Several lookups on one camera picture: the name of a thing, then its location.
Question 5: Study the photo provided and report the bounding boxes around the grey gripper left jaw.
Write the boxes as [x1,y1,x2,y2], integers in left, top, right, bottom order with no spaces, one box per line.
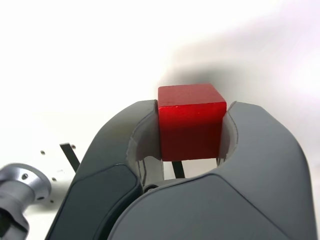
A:
[44,99,165,240]

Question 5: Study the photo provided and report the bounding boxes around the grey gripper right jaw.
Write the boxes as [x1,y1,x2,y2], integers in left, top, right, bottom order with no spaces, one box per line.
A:
[107,100,316,240]

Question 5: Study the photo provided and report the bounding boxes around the red cube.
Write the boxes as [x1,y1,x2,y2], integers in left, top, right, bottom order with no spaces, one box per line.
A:
[157,83,227,162]

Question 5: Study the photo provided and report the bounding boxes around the black tape strip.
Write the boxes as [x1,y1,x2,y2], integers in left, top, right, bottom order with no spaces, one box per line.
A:
[59,142,81,174]

